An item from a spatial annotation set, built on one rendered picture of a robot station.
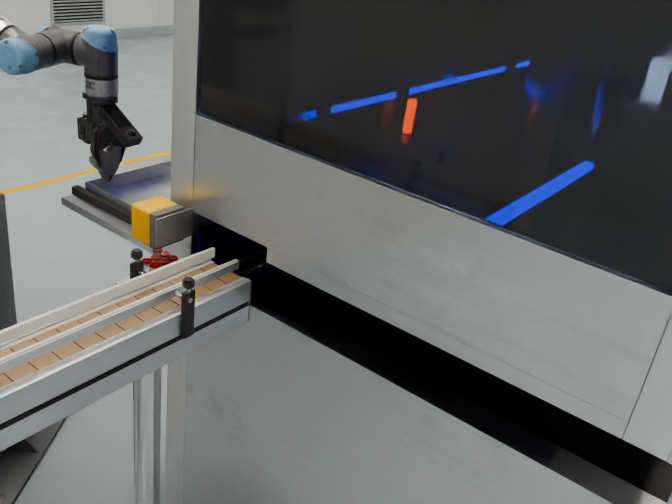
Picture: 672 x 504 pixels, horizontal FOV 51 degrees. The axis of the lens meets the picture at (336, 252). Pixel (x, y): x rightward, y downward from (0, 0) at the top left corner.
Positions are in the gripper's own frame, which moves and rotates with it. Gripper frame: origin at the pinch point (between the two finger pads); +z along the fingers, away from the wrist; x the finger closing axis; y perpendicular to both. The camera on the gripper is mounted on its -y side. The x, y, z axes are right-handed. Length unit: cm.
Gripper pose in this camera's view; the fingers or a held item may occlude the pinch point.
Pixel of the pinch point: (109, 177)
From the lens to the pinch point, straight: 182.3
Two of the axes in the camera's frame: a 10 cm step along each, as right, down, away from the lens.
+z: -1.2, 8.9, 4.5
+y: -7.9, -3.6, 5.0
